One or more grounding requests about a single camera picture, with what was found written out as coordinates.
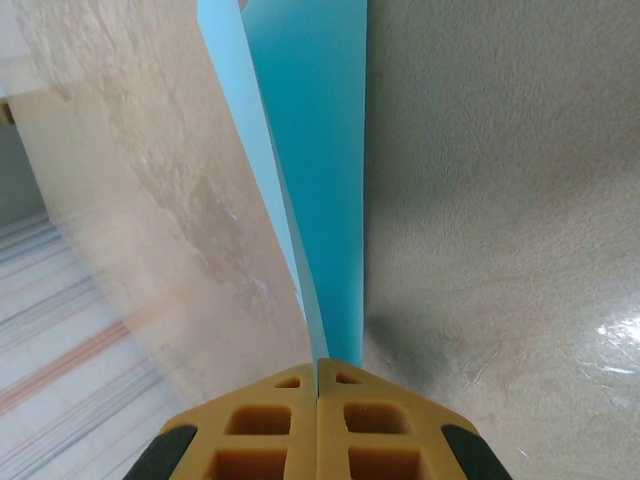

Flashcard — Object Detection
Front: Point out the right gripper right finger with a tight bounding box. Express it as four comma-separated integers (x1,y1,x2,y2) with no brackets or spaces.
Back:
318,357,511,480

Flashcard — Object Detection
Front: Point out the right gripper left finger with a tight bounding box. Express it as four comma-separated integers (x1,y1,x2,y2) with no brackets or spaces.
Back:
124,363,318,480

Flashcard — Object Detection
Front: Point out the light blue paper sheet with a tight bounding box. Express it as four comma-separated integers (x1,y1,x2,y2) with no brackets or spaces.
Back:
196,0,371,369

